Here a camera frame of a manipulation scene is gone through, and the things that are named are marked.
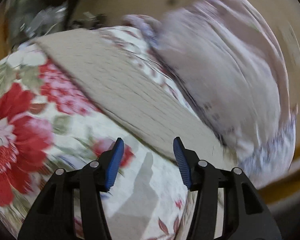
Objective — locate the floral white bedspread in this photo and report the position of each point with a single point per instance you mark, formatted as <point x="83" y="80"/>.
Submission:
<point x="46" y="123"/>

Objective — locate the beige knitted sweater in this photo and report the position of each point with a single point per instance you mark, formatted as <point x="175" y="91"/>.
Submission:
<point x="108" y="77"/>

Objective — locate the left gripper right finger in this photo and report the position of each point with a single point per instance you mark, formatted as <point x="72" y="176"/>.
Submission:
<point x="246" y="216"/>

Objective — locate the pink striped back pillow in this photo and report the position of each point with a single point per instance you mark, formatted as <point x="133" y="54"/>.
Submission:
<point x="244" y="25"/>

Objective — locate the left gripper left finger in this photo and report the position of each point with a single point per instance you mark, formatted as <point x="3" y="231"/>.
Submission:
<point x="52" y="213"/>

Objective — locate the pink printed front pillow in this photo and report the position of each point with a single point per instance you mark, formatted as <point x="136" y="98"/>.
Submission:
<point x="236" y="97"/>

